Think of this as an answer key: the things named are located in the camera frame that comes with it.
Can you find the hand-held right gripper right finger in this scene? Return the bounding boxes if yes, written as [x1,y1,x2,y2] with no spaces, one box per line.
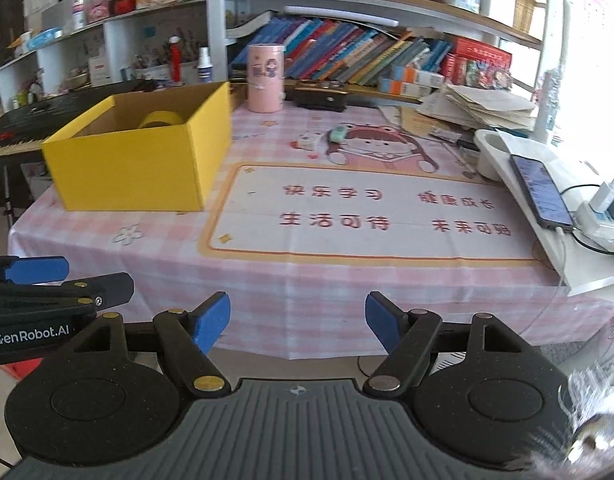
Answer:
[363,291,535,395]

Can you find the pink sticker cylinder container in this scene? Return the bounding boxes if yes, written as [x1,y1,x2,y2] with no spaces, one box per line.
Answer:
[246,43,286,114]

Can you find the pile of papers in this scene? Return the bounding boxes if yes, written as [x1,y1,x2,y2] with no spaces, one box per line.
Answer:
[414,82,538,133]

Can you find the black cable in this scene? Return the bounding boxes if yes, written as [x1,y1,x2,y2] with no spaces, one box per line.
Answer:
[559,182,614,257]

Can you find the white shelf unit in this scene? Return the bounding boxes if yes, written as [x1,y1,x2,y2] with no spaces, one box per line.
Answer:
[0,0,555,146]

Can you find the white power strip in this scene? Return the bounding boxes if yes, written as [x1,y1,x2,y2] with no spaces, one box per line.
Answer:
[574,200,614,241]

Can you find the white spray bottle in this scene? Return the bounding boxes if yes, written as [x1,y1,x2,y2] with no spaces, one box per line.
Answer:
[197,47,214,84]

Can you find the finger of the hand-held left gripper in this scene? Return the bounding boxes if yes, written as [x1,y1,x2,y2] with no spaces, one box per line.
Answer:
[0,255,70,286]
[0,272,135,312]

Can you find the red plastic object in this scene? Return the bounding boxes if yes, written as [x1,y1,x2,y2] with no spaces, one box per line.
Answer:
[0,359,44,383]

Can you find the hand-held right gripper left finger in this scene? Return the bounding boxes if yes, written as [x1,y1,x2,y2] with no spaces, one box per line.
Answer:
[67,291,232,395]

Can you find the white square pen holder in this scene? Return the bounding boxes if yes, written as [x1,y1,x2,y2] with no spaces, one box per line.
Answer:
[134,62,170,82]

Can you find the yellow cardboard box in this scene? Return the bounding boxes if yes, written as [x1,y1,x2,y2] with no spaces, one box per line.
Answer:
[41,81,233,212]

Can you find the black electronic keyboard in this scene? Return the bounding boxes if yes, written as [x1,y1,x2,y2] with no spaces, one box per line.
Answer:
[0,79,155,161]

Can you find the black smartphone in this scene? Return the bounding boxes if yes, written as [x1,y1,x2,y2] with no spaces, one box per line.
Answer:
[509,154,576,231]

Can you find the row of colourful books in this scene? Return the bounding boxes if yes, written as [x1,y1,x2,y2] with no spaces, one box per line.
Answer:
[244,16,455,88]

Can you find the wooden kalimba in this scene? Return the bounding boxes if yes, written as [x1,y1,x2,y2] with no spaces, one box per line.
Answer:
[293,80,349,113]

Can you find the yellow tape roll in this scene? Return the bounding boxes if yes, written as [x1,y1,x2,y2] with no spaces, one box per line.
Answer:
[138,110,186,129]

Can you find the white tilted stand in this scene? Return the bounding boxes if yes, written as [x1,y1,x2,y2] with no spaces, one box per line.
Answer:
[474,129,614,296]

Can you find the red tassel ornament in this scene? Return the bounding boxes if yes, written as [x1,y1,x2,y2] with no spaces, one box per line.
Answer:
[168,35,184,85]

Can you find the red printed box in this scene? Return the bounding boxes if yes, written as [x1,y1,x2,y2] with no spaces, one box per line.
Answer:
[439,36,514,92]

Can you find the grey fur trim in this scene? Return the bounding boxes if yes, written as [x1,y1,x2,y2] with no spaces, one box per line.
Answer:
[527,365,614,480]

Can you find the white red card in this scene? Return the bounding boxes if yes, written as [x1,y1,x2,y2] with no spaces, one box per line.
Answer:
[88,55,112,86]

